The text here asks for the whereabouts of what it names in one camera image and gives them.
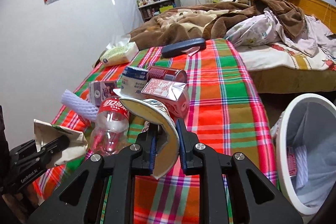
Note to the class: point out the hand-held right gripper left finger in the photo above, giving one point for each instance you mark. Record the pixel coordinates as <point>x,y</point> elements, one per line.
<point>151,158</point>

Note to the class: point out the red and pink drink carton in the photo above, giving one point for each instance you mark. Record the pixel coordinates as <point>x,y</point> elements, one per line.
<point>168,92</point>

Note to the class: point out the grey bin liner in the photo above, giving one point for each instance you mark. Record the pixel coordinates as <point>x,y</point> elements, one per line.
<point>320,134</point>

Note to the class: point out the clear plastic bottle red label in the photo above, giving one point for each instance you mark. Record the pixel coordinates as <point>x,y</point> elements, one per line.
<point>110,129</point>

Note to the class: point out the cream floral blanket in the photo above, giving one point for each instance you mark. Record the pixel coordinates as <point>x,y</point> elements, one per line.
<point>275,56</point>

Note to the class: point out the dark blue glasses case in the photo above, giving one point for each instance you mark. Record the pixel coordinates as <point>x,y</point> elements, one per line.
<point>181,47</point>

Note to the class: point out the dark phone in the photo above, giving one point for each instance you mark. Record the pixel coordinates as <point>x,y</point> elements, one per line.
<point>332,36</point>

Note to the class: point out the white trash bin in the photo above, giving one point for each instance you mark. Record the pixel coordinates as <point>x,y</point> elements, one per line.
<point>282,150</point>

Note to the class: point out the yellow-green tissue pack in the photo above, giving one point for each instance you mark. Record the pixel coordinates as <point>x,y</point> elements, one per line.
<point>118,54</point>

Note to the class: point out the red metal can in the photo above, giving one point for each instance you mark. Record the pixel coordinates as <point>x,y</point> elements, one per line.
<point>168,73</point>

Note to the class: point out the brown bed mattress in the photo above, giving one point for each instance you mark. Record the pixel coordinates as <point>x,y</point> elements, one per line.
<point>288,82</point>

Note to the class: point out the brown fleece blanket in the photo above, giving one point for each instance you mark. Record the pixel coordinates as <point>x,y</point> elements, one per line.
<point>183,27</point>

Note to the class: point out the purple milk carton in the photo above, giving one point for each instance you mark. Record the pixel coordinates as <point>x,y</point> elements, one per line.
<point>102,91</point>

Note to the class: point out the pale printed duvet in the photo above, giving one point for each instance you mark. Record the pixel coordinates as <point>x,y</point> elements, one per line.
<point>262,29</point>

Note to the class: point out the plaid bed sheet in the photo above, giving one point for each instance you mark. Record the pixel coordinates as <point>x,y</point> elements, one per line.
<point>223,108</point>

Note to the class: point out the cream paper bag green print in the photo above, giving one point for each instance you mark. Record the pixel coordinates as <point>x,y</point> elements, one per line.
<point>73,145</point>

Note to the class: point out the white and blue yogurt cup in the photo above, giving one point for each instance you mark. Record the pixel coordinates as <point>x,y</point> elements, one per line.
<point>134,81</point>

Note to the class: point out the wooden headboard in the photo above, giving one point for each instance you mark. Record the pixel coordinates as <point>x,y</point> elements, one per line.
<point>315,6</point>

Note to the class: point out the white foam fruit net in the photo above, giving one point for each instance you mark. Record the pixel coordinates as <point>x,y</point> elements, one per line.
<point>302,163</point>
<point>76,106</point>

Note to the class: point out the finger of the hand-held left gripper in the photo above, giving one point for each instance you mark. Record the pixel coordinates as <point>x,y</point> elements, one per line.
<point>56,144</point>

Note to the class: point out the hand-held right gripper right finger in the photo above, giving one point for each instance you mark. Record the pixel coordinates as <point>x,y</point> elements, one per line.
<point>181,145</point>

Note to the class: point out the pink paper slip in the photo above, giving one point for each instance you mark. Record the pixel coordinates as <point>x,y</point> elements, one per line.
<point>193,51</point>

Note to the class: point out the white storage shelf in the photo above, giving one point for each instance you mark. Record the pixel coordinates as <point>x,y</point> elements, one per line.
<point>157,7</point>

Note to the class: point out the crushed printed paper cup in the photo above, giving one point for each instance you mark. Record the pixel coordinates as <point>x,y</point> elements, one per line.
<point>168,150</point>

